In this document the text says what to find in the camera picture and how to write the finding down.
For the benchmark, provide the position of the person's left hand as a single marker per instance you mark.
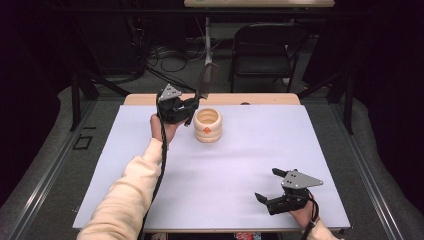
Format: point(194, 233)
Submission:
point(159, 131)

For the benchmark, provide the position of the black folding chair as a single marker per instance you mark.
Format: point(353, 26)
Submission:
point(263, 63)

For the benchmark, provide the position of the dark metal rod tool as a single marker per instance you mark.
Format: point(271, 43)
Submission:
point(206, 80)

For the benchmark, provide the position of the black metal stand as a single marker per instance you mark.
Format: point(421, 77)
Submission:
point(346, 100)
point(80, 86)

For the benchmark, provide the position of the white metal table leg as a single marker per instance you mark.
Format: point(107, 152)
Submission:
point(208, 40)

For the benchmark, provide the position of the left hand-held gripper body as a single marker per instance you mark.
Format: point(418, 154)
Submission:
point(171, 110)

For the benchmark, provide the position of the person's right hand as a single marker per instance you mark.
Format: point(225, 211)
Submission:
point(303, 216)

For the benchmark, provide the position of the white table sheet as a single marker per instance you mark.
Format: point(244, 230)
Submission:
point(233, 166)

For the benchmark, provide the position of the cream ringed cup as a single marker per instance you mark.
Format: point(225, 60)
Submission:
point(208, 136)

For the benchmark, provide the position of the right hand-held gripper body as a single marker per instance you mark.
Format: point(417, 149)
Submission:
point(293, 196)

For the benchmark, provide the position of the aluminium floor rail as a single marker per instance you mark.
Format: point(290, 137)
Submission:
point(370, 180)
point(50, 173)

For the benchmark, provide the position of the red patterned cloth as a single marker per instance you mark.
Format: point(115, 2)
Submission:
point(248, 236)

